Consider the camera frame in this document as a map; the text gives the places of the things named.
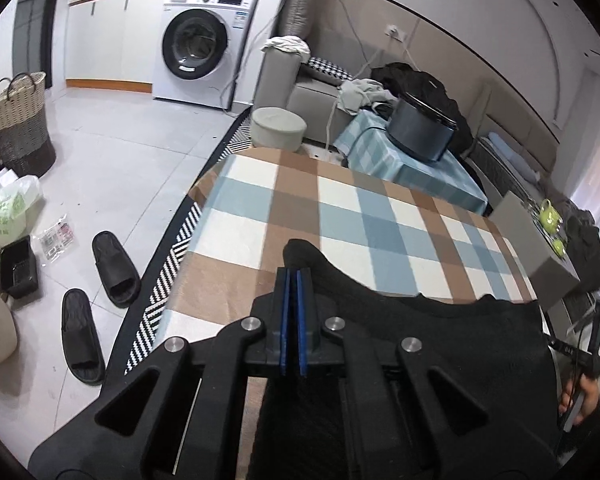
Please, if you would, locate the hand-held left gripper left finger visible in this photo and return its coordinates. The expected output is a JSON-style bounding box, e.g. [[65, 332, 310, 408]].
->
[[27, 267, 292, 480]]

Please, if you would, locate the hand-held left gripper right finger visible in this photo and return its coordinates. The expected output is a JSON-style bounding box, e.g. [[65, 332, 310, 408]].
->
[[291, 267, 561, 480]]

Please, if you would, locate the black knit garment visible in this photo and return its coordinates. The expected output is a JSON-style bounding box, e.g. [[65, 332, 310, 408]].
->
[[247, 239, 563, 480]]

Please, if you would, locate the person's right hand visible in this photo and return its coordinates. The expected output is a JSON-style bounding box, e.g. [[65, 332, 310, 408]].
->
[[559, 374, 600, 426]]

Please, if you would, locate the dark cloth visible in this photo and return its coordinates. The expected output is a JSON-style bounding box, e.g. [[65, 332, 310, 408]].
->
[[565, 209, 600, 291]]

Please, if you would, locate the brown blue plaid tablecloth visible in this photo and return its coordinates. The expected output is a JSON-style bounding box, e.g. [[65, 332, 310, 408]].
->
[[155, 147, 541, 461]]

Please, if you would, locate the grey cube ottoman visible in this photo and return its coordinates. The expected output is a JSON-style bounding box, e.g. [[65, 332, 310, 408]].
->
[[487, 191, 581, 311]]

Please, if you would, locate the green face mug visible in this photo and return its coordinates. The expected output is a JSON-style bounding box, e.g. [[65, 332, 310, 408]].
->
[[537, 199, 562, 228]]

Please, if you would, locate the black slipper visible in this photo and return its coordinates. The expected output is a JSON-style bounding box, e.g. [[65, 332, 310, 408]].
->
[[61, 288, 106, 386], [91, 231, 142, 309]]

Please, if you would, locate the teal checkered side table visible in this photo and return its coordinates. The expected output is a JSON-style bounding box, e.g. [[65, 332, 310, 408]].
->
[[332, 110, 488, 216]]

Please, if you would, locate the round grey stool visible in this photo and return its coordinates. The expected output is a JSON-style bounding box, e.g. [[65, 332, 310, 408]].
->
[[250, 106, 307, 153]]

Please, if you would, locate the grey sofa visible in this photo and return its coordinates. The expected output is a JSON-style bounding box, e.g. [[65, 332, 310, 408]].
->
[[252, 50, 381, 148]]

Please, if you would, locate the light blue pillow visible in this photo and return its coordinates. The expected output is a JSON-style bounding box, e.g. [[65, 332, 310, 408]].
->
[[487, 132, 543, 183]]

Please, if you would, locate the pale crumpled cloth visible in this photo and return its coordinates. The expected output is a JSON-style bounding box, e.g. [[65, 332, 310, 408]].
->
[[337, 78, 396, 116]]

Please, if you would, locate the clear printed packet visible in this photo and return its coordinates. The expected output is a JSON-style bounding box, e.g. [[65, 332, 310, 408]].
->
[[32, 215, 76, 261]]

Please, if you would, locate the black white houndstooth cushion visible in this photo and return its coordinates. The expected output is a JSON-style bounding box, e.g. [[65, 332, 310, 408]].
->
[[307, 56, 353, 86]]

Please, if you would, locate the black jacket pile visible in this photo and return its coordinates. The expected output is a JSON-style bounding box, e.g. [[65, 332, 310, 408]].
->
[[370, 61, 473, 153]]

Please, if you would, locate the black plastic tray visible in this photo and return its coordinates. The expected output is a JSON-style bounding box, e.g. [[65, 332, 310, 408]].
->
[[0, 235, 42, 300]]

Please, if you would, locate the white crumpled cloth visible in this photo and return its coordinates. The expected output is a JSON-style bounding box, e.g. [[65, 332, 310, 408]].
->
[[261, 36, 312, 63]]

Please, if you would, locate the white washing machine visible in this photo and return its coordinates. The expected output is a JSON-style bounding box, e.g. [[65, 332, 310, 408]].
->
[[151, 0, 261, 111]]

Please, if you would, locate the white green plastic bag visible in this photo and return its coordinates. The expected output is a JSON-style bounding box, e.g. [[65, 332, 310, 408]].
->
[[0, 167, 43, 248]]

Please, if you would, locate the grey striped pillow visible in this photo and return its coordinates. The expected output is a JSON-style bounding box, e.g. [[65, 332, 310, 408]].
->
[[280, 0, 313, 41]]

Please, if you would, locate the wicker laundry basket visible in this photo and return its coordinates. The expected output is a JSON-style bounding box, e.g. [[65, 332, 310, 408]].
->
[[0, 71, 57, 177]]

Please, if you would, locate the white base cabinet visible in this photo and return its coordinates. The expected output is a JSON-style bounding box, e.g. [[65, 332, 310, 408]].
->
[[64, 0, 168, 93]]

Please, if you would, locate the dark glass door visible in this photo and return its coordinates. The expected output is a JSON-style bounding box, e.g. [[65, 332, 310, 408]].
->
[[10, 0, 68, 91]]

